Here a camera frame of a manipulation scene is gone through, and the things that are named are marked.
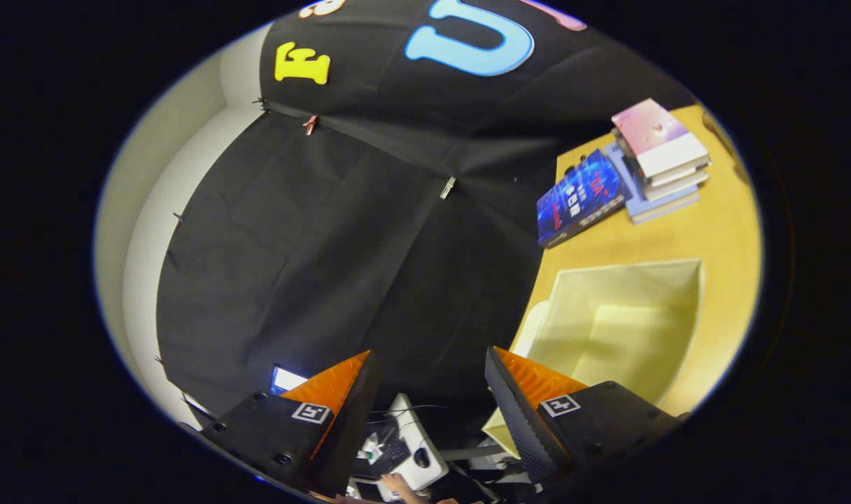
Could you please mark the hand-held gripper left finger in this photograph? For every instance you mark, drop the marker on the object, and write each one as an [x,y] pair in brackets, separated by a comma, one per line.
[352,427]

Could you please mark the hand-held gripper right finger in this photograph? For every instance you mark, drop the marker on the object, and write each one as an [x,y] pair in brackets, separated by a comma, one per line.
[516,420]

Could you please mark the green fabric storage box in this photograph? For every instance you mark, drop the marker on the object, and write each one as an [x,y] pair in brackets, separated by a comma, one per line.
[607,329]

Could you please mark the white desktop device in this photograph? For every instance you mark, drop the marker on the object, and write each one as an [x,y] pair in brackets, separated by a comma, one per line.
[418,434]

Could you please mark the computer monitor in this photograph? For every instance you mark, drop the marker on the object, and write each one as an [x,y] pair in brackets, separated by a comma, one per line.
[285,380]

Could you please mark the blue glossy book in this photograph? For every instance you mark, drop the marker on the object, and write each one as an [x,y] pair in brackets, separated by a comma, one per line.
[579,199]

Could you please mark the silver clip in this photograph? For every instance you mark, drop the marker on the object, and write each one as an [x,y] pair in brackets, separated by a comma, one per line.
[447,187]

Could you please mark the dark cover book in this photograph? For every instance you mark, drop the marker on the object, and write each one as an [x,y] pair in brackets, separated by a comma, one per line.
[677,187]

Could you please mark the copper clip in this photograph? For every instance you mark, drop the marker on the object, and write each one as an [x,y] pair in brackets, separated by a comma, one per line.
[311,124]

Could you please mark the pink cover book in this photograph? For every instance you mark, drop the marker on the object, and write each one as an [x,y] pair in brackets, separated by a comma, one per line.
[656,136]

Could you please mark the row of black clips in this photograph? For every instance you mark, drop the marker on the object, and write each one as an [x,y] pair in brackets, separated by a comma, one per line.
[262,104]

